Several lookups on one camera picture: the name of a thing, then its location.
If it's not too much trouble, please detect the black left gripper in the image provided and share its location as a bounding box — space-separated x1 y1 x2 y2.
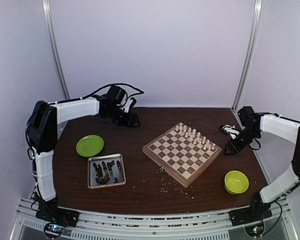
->
104 105 141 128

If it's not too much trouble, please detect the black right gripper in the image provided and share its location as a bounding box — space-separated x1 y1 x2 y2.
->
223 126 261 156

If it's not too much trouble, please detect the wooden chess board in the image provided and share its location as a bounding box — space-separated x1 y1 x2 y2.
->
142 122 222 188

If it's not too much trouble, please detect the metal tray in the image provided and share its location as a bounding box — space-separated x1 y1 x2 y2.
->
87 153 127 189

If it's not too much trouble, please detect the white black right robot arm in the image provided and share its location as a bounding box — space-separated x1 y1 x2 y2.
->
219 106 300 221

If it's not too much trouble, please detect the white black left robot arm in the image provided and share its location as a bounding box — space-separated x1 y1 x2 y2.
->
25 83 144 222

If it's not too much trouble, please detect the pile of dark chess pieces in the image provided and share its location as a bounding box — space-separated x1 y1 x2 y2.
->
92 160 124 186

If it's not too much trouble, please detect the green bowl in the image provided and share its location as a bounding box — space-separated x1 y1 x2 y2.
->
224 170 250 195

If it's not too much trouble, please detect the green plate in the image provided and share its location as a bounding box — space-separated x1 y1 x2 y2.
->
75 134 105 158

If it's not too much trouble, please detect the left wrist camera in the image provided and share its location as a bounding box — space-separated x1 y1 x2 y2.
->
120 97 137 113

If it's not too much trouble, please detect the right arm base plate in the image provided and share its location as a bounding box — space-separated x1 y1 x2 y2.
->
228 207 272 227

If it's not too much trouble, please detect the aluminium front rail frame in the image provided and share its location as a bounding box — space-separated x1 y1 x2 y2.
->
9 196 298 240

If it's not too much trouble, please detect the right aluminium post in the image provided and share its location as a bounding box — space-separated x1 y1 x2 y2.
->
231 0 264 112

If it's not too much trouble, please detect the aluminium post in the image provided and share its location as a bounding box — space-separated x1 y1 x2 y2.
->
231 0 264 112
42 0 70 100

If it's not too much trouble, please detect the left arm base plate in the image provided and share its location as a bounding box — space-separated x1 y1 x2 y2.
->
35 205 80 227

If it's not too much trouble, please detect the left aluminium post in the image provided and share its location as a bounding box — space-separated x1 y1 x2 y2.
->
42 0 70 100

